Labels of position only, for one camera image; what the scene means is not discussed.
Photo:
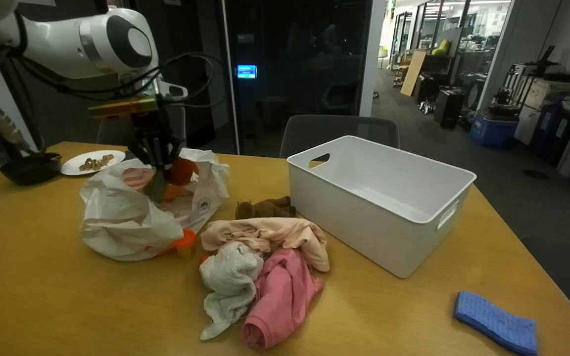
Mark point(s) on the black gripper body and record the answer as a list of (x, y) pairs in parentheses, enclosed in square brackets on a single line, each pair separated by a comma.
[(156, 134)]

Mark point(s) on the pink cloth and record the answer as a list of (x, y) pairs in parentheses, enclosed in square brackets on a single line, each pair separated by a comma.
[(282, 296)]

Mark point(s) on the blue sponge cloth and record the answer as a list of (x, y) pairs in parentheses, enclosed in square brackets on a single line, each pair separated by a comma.
[(496, 320)]

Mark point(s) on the wooden board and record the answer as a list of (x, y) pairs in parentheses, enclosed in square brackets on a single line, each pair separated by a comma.
[(415, 71)]

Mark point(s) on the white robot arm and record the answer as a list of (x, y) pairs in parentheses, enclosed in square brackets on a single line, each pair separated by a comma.
[(81, 39)]

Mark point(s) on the brown moose plush toy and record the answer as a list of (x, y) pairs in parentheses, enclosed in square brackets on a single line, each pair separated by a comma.
[(267, 207)]

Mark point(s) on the black floor box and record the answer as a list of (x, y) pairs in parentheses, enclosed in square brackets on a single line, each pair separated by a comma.
[(449, 107)]

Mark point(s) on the orange toy vegetable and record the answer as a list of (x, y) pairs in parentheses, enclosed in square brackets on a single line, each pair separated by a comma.
[(182, 172)]

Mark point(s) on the white plastic bag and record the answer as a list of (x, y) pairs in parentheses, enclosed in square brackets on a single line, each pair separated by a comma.
[(128, 219)]

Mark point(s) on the white plastic bin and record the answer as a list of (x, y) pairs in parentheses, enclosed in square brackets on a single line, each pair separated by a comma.
[(377, 198)]

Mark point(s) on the white terry towel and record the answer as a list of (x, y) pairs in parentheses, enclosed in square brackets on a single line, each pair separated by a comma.
[(229, 283)]

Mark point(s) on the blue storage tub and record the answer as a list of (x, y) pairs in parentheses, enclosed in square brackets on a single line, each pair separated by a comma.
[(492, 130)]

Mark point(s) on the black bowl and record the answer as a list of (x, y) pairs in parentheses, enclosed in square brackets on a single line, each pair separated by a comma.
[(31, 168)]

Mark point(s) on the brown food on plate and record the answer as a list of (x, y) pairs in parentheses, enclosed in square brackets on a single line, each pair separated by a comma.
[(98, 160)]

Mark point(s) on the blue lit screen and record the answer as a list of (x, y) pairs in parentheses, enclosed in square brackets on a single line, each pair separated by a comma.
[(247, 71)]

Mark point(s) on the brush in black bowl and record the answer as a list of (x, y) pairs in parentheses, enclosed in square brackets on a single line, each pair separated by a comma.
[(5, 128)]

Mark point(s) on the grey mesh chair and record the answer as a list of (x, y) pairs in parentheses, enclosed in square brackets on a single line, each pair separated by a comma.
[(338, 130)]

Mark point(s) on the beige crumpled cloth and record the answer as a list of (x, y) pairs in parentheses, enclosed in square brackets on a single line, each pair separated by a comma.
[(267, 233)]

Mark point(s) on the white plate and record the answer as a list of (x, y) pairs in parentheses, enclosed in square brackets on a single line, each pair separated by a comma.
[(71, 166)]

